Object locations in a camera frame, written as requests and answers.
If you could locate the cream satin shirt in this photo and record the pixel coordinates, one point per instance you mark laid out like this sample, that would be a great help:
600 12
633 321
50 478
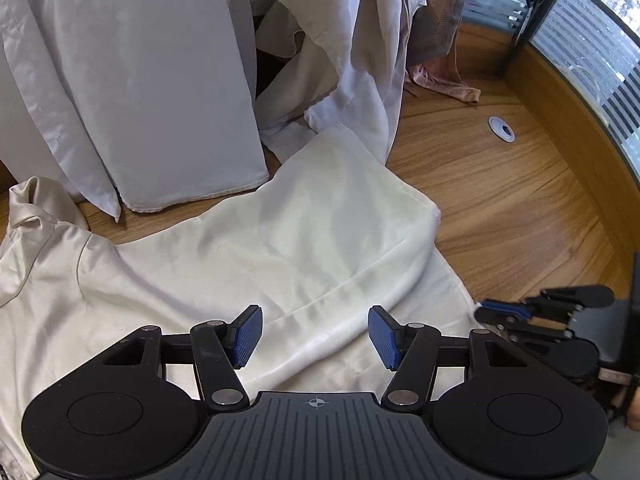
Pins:
300 240

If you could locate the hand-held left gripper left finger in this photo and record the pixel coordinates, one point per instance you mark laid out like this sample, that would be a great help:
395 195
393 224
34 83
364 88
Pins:
248 336

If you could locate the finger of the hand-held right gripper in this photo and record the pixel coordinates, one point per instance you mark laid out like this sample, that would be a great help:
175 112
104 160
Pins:
500 306
540 335

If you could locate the striped glass partition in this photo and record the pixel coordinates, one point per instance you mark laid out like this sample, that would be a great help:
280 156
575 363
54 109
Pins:
575 25

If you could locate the person's right hand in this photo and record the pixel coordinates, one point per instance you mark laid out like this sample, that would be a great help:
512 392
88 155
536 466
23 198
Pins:
612 376

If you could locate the pink patterned garment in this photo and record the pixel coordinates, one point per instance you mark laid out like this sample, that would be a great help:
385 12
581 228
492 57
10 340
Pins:
440 25

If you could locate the crumpled off-white draped garment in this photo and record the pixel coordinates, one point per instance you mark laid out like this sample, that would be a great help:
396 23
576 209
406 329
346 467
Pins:
360 85

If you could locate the smooth white draped garment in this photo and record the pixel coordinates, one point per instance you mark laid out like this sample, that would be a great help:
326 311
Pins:
150 85

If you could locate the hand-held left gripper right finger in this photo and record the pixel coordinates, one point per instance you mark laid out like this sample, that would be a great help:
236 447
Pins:
382 337

